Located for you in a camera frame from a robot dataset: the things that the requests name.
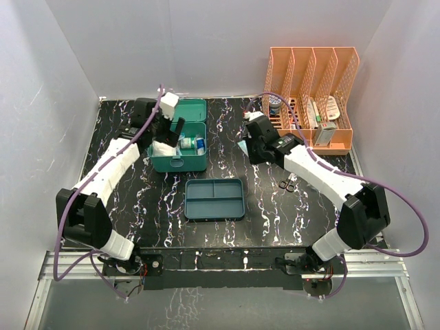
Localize white blister card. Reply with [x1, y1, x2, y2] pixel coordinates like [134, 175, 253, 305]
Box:
[326, 96, 341, 121]

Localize blue lid round jar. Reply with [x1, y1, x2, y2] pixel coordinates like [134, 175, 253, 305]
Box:
[269, 94, 283, 116]

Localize black handled scissors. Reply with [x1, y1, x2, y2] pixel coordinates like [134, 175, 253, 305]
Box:
[278, 173, 296, 193]

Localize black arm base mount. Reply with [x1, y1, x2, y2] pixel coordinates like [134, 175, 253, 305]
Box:
[101, 245, 344, 292]

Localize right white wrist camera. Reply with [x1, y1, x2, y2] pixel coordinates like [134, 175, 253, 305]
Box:
[243, 111, 264, 122]

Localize white grey device box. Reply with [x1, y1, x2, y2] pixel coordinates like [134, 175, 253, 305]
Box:
[313, 122, 337, 146]

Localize aluminium frame rail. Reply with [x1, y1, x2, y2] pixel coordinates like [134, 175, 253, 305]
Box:
[25, 247, 424, 329]

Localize white plastic medicine bottle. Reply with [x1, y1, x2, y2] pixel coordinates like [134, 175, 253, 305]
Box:
[179, 137, 197, 149]

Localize white gauze pad package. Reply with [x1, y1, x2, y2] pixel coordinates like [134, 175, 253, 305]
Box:
[151, 141, 180, 157]

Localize white tube packages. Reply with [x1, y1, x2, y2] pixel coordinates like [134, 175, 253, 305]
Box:
[307, 98, 321, 129]

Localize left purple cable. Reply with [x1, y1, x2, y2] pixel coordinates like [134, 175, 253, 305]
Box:
[54, 84, 164, 300]

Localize purple cable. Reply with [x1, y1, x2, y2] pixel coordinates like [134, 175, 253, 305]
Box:
[247, 92, 430, 298]
[54, 84, 164, 300]

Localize dark teal divider tray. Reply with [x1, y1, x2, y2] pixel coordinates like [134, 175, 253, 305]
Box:
[184, 178, 245, 221]

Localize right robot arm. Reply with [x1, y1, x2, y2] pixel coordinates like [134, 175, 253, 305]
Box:
[243, 111, 391, 273]

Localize green medicine kit box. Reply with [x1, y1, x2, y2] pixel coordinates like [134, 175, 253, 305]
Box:
[147, 99, 208, 173]

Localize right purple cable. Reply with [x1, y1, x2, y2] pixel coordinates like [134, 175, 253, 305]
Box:
[247, 92, 430, 298]

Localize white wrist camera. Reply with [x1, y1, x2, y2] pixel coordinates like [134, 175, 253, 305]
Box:
[159, 92, 179, 120]
[243, 111, 264, 122]

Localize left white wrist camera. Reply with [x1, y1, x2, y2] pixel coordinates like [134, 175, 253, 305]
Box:
[159, 92, 179, 120]

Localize orange file organizer rack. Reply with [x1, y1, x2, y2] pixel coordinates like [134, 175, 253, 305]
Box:
[261, 47, 360, 155]

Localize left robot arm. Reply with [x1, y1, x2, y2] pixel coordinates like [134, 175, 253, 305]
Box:
[56, 92, 185, 274]

